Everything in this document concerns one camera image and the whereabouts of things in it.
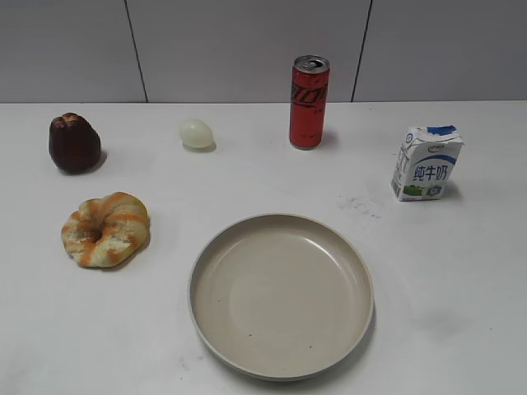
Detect red soda can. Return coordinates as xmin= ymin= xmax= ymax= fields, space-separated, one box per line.
xmin=289 ymin=55 xmax=330 ymax=150

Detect orange striped bagel bread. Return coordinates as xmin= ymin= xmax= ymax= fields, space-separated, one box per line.
xmin=61 ymin=192 xmax=150 ymax=268

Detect white egg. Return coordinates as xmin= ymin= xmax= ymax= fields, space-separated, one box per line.
xmin=179 ymin=118 xmax=214 ymax=149

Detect white blue milk carton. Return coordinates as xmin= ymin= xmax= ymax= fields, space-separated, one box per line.
xmin=390 ymin=125 xmax=464 ymax=202

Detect beige round plate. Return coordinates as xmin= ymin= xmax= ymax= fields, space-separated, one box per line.
xmin=188 ymin=214 xmax=375 ymax=381

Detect dark red wax apple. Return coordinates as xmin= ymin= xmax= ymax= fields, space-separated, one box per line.
xmin=49 ymin=113 xmax=101 ymax=174

